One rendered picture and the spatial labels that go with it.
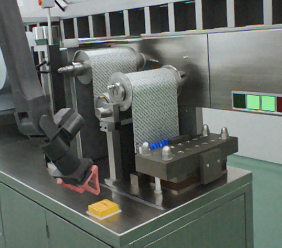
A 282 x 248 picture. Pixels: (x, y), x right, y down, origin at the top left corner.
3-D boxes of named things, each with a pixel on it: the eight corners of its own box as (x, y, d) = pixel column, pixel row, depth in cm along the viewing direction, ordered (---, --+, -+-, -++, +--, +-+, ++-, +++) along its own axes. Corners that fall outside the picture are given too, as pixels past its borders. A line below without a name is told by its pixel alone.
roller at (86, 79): (76, 83, 172) (72, 51, 170) (120, 76, 188) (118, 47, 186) (94, 84, 162) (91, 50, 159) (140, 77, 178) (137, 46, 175)
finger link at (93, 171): (92, 181, 109) (74, 158, 104) (110, 183, 104) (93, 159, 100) (79, 201, 105) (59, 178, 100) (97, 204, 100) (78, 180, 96)
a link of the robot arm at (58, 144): (31, 143, 95) (45, 143, 92) (48, 124, 99) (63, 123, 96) (47, 163, 99) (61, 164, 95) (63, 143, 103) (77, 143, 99)
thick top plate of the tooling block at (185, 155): (135, 170, 143) (134, 154, 142) (206, 145, 169) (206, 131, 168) (167, 181, 131) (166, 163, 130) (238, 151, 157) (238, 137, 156)
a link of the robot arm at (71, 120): (15, 123, 94) (37, 122, 89) (44, 92, 101) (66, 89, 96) (44, 157, 100) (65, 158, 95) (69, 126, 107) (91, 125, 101)
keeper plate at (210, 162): (200, 183, 143) (199, 154, 141) (217, 175, 149) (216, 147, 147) (205, 185, 141) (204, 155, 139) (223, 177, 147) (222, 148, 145)
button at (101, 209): (88, 212, 128) (87, 205, 127) (106, 205, 132) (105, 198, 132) (101, 219, 122) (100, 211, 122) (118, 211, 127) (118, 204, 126)
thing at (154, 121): (135, 153, 148) (131, 104, 144) (178, 139, 163) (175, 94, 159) (136, 153, 147) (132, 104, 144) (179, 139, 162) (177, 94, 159)
